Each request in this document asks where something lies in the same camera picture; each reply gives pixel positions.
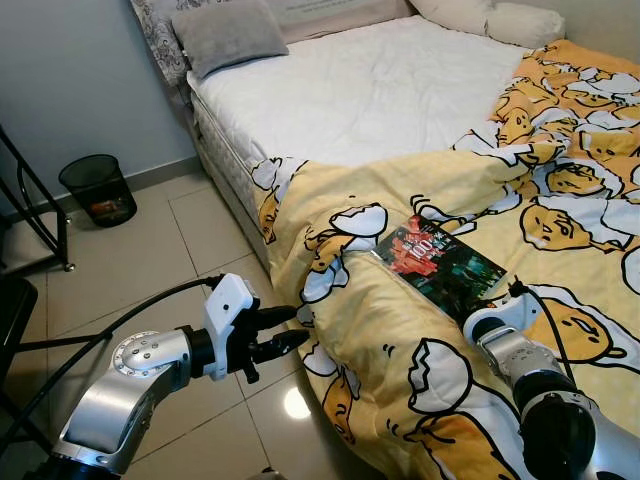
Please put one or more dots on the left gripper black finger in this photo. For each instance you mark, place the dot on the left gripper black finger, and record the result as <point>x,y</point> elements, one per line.
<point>276,316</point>
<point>282,346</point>

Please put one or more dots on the dark red cover book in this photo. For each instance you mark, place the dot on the dark red cover book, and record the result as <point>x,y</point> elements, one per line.
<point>440,265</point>

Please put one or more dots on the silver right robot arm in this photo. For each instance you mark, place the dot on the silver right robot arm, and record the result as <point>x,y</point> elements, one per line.
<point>520,365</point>

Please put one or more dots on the yellow cartoon print duvet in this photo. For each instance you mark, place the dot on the yellow cartoon print duvet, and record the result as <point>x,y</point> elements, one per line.
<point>400,350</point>

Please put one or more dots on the cream quilted mattress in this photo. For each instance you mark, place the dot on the cream quilted mattress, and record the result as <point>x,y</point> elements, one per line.
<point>225,160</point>

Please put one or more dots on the black metal tube rack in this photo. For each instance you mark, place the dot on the black metal tube rack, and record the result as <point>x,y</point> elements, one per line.
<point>66,245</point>

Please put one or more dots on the black mesh waste bin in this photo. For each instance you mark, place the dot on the black mesh waste bin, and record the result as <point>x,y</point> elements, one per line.
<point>95,180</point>

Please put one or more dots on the white quilted mattress pad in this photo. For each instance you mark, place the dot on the white quilted mattress pad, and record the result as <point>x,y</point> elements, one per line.
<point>370,90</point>

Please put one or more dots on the beige padded headboard cushion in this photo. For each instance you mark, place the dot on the beige padded headboard cushion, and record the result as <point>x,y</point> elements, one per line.
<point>340,30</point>

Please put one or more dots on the beige long bolster pillow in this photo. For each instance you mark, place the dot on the beige long bolster pillow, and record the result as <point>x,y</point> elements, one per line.
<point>500,22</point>

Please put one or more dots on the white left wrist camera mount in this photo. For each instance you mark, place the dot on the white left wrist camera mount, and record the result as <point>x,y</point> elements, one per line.
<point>228,310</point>

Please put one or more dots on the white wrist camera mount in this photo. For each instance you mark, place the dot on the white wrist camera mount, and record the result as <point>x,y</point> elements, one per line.
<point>228,310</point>
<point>500,320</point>

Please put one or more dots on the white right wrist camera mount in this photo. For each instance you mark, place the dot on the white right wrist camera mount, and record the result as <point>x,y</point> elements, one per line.
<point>500,320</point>

